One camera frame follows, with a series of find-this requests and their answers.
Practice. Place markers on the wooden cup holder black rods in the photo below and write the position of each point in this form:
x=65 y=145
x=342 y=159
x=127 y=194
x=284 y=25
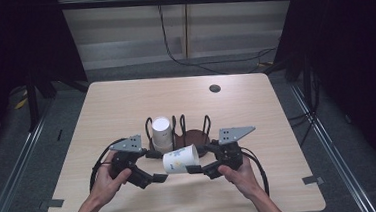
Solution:
x=193 y=137

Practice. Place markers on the white printed paper cup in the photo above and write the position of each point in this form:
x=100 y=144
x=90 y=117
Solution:
x=180 y=160

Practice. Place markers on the black curtain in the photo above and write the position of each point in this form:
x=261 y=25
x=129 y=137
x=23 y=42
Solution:
x=349 y=58
x=14 y=41

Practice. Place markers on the black metal stand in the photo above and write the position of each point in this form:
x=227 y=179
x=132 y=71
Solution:
x=32 y=103

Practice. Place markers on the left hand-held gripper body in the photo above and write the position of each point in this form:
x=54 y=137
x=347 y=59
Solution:
x=127 y=147

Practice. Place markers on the grey tape piece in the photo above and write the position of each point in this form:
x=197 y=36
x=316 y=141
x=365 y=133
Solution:
x=51 y=203
x=313 y=180

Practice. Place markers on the yellow tape piece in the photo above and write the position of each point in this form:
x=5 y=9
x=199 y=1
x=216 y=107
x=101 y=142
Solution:
x=21 y=103

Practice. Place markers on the person's left hand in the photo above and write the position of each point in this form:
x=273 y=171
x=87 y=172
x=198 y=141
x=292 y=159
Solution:
x=106 y=187

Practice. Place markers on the metal floor rail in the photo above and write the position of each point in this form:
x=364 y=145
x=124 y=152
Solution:
x=332 y=149
x=16 y=164

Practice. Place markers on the black horizontal bar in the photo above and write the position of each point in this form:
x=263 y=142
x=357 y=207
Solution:
x=175 y=1

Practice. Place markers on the person's right hand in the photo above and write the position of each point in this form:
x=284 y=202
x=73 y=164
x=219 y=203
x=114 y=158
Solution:
x=243 y=179

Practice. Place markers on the dark round table grommet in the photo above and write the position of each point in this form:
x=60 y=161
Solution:
x=215 y=88

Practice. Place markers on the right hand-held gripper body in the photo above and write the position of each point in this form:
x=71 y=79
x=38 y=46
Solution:
x=229 y=153

